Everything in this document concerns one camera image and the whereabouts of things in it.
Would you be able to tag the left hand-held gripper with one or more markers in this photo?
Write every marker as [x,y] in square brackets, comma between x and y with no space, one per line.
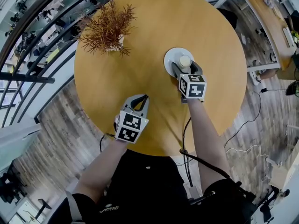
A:
[128,127]

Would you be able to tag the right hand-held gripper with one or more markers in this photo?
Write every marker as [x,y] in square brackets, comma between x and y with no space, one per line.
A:
[192,87]

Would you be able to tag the cream round cup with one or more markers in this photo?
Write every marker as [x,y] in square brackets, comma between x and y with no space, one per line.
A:
[185,60]

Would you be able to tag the white round coaster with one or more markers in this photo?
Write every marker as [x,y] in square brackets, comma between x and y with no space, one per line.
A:
[170,55]

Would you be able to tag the person's left forearm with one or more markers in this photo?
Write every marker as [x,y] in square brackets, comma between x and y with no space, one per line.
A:
[100,169]

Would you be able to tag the person's right forearm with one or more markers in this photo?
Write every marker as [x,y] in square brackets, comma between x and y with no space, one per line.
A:
[205,136]

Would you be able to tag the white paper scrap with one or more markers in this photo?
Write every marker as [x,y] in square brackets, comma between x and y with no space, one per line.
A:
[244,38]

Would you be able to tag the dried orange plant white pot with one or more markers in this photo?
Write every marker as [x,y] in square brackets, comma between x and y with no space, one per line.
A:
[107,31]

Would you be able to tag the person's black shirt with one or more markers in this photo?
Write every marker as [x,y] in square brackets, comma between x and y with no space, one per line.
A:
[144,188]

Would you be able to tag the rectangular wooden table white legs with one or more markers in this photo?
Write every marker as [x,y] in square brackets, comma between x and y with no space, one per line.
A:
[268,20]

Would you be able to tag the curved dark railing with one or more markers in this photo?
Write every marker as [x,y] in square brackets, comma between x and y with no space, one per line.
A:
[35,79]

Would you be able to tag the small pale flower bunch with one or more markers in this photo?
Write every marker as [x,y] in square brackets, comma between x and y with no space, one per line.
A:
[268,2]

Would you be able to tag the white box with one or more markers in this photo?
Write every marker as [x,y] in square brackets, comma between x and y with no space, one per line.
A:
[288,37]

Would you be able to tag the light wooden block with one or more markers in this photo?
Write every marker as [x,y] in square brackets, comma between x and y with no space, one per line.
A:
[278,11]

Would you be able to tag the yellow flower pot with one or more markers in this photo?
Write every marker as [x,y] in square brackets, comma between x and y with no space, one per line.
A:
[295,36]

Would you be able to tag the black backpack gear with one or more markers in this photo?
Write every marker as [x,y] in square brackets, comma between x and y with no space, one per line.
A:
[229,195]

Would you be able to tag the light wooden furniture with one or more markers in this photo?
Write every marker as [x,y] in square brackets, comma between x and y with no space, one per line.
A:
[282,175]

